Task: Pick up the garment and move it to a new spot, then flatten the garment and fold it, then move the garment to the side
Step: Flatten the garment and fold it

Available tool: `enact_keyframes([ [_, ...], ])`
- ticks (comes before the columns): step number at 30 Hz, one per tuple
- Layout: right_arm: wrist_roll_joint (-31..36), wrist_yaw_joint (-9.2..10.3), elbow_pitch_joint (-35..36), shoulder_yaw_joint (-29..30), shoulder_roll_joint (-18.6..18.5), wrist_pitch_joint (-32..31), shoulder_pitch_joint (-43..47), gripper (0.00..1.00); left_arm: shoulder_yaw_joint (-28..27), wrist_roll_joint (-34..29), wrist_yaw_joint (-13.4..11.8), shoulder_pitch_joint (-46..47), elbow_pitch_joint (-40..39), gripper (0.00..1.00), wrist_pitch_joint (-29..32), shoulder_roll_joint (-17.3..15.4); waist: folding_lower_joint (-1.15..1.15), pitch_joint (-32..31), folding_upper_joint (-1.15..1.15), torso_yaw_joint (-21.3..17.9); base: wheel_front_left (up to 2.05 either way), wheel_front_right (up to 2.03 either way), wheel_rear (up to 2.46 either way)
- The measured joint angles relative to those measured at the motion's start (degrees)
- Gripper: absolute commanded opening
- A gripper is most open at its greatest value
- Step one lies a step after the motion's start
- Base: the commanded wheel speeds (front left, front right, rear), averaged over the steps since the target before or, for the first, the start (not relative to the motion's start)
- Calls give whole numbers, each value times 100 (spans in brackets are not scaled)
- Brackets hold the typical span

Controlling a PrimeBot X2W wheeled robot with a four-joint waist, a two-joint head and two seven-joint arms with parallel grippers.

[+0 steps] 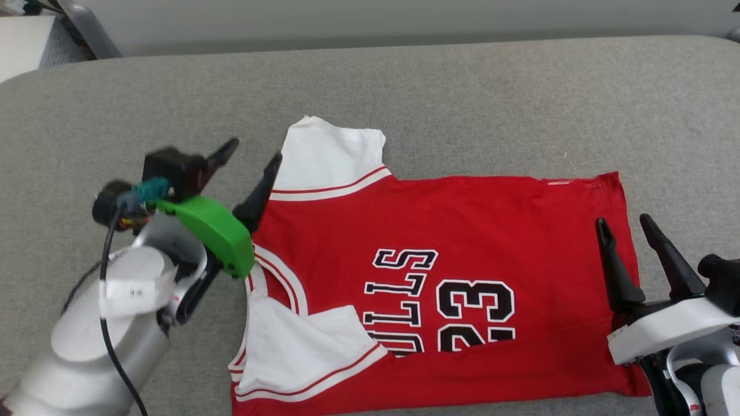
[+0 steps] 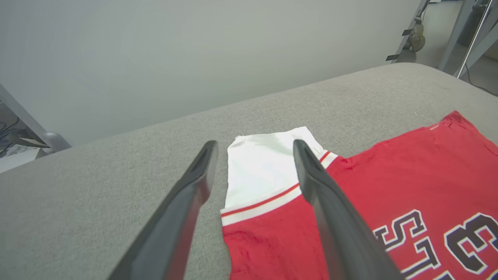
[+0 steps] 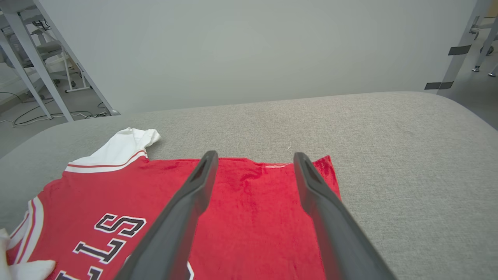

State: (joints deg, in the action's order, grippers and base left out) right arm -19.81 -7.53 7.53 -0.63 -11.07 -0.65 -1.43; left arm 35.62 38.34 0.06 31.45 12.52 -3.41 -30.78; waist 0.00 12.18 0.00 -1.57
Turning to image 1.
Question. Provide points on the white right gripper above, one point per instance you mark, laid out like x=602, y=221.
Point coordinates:
x=665, y=332

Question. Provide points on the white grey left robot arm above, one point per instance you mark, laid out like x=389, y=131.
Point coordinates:
x=98, y=358

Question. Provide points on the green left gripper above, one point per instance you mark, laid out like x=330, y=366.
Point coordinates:
x=222, y=234

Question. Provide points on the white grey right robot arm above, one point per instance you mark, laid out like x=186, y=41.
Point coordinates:
x=717, y=387

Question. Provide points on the grey partition post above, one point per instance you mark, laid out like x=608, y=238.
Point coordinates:
x=92, y=32

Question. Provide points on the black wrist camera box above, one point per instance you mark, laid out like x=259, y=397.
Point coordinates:
x=170, y=170
x=722, y=283

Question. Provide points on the white metal case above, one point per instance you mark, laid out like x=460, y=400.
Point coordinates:
x=23, y=43

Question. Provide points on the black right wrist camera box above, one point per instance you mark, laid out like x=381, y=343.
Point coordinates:
x=722, y=283

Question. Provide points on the red white basketball jersey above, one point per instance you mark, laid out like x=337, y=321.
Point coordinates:
x=462, y=219

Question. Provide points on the white paper tape label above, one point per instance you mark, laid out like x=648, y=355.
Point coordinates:
x=136, y=292

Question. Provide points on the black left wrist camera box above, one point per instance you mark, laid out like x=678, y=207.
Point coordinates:
x=170, y=170

